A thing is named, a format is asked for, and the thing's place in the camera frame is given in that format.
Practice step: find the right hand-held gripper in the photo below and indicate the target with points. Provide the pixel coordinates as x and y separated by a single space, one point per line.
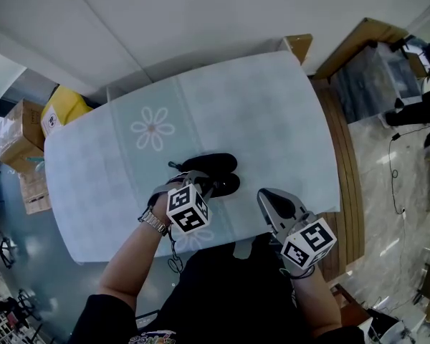
308 244

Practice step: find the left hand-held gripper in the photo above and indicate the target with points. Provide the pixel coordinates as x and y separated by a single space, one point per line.
186 210

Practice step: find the black glasses case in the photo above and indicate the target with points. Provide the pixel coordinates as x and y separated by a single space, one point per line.
218 165

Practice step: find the person's left forearm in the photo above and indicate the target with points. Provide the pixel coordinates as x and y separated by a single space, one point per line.
129 267

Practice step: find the person's right forearm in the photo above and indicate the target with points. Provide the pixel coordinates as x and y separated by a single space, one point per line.
315 303

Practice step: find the person's left hand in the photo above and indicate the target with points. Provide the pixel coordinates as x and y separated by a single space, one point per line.
162 211

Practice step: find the silver metal wristwatch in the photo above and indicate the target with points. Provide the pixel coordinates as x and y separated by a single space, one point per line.
153 221

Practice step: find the pale daisy print tablecloth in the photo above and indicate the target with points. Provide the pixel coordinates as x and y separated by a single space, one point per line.
236 113

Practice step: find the person's black shirt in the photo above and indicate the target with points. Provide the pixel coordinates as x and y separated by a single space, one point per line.
229 299

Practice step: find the brown wooden chair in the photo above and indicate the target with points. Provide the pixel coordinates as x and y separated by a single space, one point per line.
349 305

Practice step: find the white power adapter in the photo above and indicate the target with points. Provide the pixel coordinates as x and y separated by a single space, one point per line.
402 211

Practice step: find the clear plastic storage bin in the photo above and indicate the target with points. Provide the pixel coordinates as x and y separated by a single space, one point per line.
372 81

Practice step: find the yellow package with white label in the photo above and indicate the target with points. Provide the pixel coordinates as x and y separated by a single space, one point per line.
66 108

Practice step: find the small open cardboard box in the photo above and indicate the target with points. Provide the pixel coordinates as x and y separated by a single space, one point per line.
299 47

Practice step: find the black bag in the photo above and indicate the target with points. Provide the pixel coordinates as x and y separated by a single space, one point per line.
385 326

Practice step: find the brown cardboard box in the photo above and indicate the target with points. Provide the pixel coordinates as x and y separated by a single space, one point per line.
27 120

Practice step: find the taped cardboard box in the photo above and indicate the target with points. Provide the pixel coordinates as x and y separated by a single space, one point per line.
16 152

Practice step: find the black office chair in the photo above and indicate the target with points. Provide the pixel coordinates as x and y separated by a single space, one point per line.
28 305
0 253

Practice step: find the wooden desk frame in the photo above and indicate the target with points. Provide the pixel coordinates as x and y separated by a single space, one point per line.
358 43

